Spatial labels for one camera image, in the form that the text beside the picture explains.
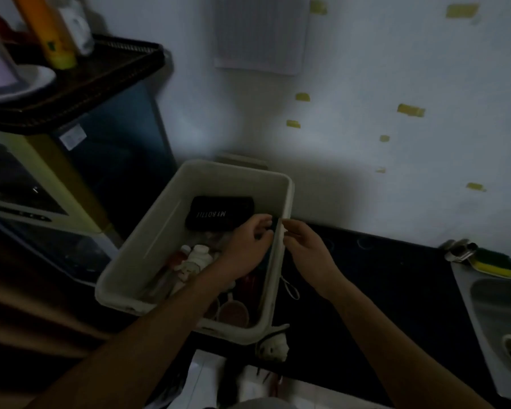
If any person's left hand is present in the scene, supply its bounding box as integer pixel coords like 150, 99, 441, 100
215, 213, 275, 282

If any person's right hand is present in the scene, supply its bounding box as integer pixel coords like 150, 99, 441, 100
280, 218, 350, 301

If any cream plush covered bottle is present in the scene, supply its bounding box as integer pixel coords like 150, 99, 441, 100
172, 244, 222, 294

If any white plastic storage bin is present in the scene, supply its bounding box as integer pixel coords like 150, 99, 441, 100
94, 159, 295, 345

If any cream umbrella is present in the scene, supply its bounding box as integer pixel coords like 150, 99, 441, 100
255, 323, 291, 362

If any person's left forearm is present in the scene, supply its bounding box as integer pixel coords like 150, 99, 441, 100
27, 264, 239, 409

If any person's grey shirt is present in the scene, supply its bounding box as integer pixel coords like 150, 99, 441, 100
225, 397, 295, 409

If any black table countertop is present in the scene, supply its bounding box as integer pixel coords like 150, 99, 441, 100
183, 223, 511, 409

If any yellow green sponge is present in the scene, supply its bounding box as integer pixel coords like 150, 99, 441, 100
468, 248, 511, 279

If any steel sink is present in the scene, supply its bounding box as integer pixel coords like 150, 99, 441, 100
450, 261, 511, 405

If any white sticker label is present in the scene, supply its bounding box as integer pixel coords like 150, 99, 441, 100
58, 124, 88, 151

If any clipped paper sheet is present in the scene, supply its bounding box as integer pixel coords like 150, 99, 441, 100
212, 0, 311, 76

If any black woven tray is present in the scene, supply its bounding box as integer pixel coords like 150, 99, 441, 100
0, 34, 166, 135

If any white shallow dish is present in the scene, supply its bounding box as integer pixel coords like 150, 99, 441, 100
0, 63, 57, 103

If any orange yellow bottle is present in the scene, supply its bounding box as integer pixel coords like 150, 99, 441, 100
10, 0, 78, 71

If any small red object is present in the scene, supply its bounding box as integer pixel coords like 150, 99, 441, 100
0, 8, 35, 52

